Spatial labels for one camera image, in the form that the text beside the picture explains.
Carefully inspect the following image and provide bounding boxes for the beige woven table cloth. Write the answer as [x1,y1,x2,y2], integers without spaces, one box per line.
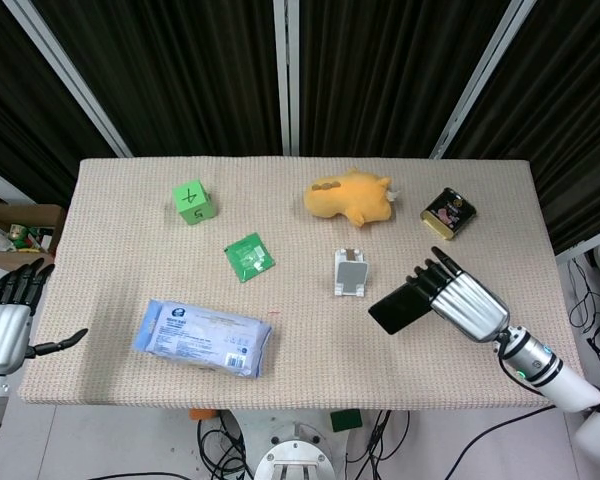
[17,157,594,412]

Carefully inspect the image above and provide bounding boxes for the green foil sachet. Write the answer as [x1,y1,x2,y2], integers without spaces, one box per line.
[223,232,276,284]

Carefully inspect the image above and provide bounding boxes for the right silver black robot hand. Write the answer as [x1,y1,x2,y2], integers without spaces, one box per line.
[403,245,512,345]

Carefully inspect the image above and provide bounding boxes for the black cable bundle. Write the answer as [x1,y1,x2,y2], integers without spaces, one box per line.
[195,410,255,480]
[347,409,411,480]

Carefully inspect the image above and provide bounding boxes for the black smartphone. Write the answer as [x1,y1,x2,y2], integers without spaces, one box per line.
[368,281,434,336]

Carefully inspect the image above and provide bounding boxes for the cardboard box with clutter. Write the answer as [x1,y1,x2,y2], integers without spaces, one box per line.
[0,185,67,266]

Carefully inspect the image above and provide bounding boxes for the aluminium frame beam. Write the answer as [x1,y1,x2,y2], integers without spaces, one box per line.
[272,0,301,156]
[428,0,540,160]
[2,0,134,159]

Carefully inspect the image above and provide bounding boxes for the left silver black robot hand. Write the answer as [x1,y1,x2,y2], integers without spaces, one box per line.
[0,258,89,375]

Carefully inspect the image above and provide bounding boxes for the long black cable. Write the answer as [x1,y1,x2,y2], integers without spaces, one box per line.
[442,403,557,480]

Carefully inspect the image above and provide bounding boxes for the white phone stand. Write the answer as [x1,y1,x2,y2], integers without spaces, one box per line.
[332,248,372,300]

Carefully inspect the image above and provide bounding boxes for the blue wet wipes pack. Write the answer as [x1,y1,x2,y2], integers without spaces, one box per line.
[131,298,273,380]

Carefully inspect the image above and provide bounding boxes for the black pleated curtain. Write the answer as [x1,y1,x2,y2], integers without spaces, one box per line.
[0,0,600,256]

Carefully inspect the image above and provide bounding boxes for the dark green block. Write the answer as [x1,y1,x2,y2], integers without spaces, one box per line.
[329,408,364,434]

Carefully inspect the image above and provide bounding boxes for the orange plush toy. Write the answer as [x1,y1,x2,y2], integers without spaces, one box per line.
[302,168,400,229]

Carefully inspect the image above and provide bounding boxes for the tangled black cables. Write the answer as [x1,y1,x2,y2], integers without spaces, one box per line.
[567,253,600,392]

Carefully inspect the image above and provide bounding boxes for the green numbered foam cube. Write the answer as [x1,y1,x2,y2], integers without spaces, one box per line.
[171,178,217,227]

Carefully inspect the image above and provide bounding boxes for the white frame bar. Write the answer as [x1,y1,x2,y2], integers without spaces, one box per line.
[554,223,600,262]

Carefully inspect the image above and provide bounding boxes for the black gold tin can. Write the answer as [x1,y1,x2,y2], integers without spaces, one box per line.
[419,187,478,242]

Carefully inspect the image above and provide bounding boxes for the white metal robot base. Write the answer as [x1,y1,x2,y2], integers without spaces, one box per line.
[229,409,366,480]

